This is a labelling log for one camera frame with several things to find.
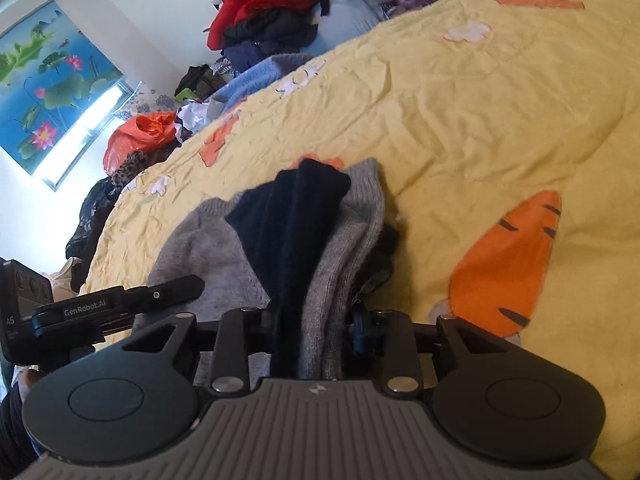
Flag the grey plastic bag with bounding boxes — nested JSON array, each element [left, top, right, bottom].
[[300, 0, 393, 56]]

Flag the grey sequin sweater navy sleeves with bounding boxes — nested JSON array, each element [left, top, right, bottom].
[[148, 158, 398, 380]]

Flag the red garment on pile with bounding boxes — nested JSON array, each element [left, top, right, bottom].
[[206, 0, 318, 51]]

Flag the white crumpled cloth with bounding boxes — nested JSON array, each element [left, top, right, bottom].
[[175, 99, 224, 144]]

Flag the orange plastic bag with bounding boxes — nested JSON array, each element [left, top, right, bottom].
[[103, 112, 176, 176]]

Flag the yellow carrot print quilt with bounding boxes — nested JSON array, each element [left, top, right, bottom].
[[84, 0, 639, 479]]

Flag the dark floral garment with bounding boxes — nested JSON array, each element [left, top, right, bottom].
[[65, 177, 119, 292]]

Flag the navy dark clothes in pile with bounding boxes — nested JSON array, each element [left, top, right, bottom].
[[221, 8, 318, 73]]

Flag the light blue knit garment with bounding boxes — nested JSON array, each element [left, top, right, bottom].
[[210, 53, 312, 112]]

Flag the lotus painting poster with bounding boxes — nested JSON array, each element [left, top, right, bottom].
[[1, 0, 124, 174]]

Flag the leopard print garment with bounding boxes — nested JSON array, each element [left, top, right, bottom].
[[111, 151, 157, 192]]

